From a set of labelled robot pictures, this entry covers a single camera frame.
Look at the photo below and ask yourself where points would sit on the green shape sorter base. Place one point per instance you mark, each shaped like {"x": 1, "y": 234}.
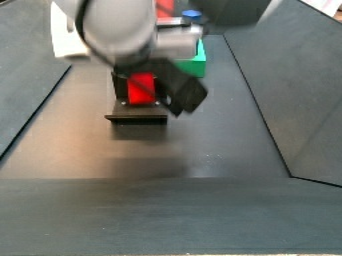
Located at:
{"x": 193, "y": 66}

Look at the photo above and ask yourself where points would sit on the black curved cradle block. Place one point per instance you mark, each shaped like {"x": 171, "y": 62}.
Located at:
{"x": 136, "y": 113}

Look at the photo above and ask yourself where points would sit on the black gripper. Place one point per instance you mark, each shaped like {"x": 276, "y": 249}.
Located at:
{"x": 155, "y": 83}

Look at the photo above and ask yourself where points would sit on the dull red large cylinder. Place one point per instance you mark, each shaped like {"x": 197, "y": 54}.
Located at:
{"x": 164, "y": 8}

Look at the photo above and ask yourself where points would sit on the bright red round cylinder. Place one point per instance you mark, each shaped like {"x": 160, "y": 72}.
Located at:
{"x": 140, "y": 89}

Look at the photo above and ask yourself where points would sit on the blue hexagonal peg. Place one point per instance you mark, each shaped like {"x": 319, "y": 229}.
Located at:
{"x": 192, "y": 14}

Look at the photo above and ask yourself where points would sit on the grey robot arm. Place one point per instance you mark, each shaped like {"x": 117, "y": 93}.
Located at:
{"x": 124, "y": 36}

